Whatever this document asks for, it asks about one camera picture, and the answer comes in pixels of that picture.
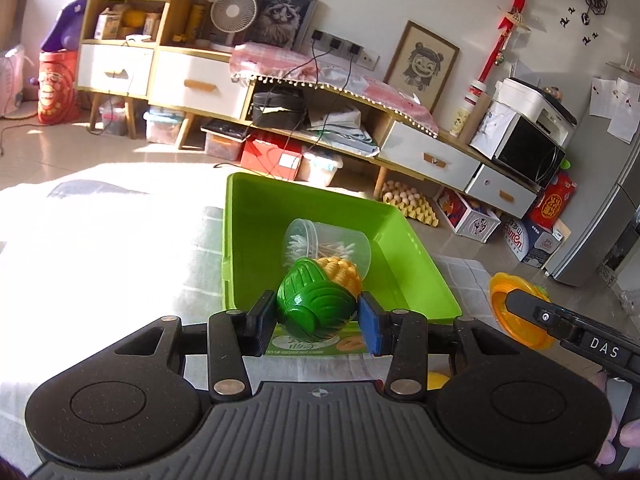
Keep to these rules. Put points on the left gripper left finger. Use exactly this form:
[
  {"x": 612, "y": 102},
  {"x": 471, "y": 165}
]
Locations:
[{"x": 231, "y": 335}]

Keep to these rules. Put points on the green plastic cookie bin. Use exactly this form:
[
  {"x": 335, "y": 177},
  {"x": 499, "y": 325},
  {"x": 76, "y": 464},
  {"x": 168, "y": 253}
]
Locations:
[{"x": 270, "y": 224}]

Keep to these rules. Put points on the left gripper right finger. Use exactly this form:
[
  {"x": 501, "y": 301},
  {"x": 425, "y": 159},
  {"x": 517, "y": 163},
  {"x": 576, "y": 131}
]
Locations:
[{"x": 400, "y": 334}]

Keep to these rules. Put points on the yellow egg tray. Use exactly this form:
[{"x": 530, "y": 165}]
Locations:
[{"x": 410, "y": 202}]

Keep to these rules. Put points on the black microwave oven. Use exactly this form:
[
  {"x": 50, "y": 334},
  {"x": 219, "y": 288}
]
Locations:
[{"x": 514, "y": 143}]

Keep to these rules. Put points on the pink tasselled cloth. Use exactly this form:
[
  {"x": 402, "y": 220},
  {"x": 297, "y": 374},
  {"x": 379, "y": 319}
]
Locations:
[{"x": 253, "y": 61}]

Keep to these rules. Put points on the white patterned storage box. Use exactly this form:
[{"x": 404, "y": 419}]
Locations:
[{"x": 468, "y": 218}]

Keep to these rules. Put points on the orange toy fruit green leaf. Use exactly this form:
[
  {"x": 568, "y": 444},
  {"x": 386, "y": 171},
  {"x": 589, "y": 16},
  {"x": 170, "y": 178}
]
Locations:
[{"x": 513, "y": 301}]

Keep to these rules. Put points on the framed cartoon girl drawing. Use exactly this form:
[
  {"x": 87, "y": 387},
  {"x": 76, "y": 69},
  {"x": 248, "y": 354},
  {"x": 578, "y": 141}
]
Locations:
[{"x": 421, "y": 64}]

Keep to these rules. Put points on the person's right hand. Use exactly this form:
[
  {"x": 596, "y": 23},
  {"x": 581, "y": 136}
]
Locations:
[{"x": 618, "y": 393}]

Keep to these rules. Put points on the red hanging wall decoration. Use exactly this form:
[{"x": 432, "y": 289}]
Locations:
[{"x": 511, "y": 20}]

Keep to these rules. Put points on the toy corn cob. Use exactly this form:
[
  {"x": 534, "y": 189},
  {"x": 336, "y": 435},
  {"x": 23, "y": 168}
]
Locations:
[{"x": 318, "y": 297}]

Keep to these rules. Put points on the red gift bag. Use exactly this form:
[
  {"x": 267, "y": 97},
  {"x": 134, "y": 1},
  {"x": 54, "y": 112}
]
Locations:
[{"x": 552, "y": 200}]

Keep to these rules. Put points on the blue white carton box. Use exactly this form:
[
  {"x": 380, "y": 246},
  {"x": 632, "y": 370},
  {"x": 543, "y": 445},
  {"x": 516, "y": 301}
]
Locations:
[{"x": 531, "y": 244}]

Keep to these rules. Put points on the folded light fabric stack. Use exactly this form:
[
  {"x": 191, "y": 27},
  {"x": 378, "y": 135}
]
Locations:
[{"x": 343, "y": 128}]

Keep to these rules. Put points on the grey checked table cloth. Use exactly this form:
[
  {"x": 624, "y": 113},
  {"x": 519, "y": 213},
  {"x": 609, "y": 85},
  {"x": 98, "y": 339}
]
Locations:
[{"x": 85, "y": 261}]

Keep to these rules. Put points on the purple plastic toy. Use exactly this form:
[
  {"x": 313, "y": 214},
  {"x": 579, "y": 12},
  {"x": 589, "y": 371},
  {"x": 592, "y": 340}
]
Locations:
[{"x": 65, "y": 33}]

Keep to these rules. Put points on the white round fan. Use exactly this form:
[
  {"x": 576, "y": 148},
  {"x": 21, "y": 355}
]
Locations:
[{"x": 232, "y": 17}]

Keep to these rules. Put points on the wooden TV cabinet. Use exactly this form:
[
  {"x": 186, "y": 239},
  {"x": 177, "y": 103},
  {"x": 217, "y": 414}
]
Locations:
[{"x": 361, "y": 35}]

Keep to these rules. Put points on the framed cat picture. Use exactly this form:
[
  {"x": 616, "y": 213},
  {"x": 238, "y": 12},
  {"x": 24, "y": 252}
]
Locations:
[{"x": 282, "y": 23}]

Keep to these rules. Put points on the red cardboard box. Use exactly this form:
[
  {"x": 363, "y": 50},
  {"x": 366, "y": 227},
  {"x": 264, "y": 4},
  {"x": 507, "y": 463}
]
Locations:
[{"x": 272, "y": 155}]

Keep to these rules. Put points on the silver refrigerator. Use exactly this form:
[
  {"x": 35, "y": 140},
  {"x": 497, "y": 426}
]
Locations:
[{"x": 604, "y": 154}]

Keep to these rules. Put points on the red round drum stool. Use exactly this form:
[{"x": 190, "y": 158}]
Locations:
[{"x": 57, "y": 96}]

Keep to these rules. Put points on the cotton swab jar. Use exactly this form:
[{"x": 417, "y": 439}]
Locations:
[{"x": 308, "y": 239}]

